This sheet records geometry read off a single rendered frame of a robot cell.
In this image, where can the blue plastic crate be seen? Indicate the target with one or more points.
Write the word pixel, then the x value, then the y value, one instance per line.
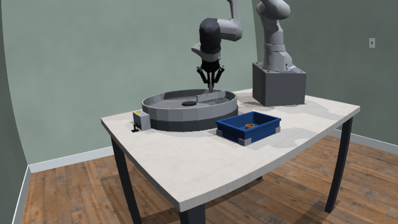
pixel 233 128

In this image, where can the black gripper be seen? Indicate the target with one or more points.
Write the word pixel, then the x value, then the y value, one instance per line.
pixel 210 67

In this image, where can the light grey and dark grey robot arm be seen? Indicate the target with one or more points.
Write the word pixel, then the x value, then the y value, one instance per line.
pixel 275 57

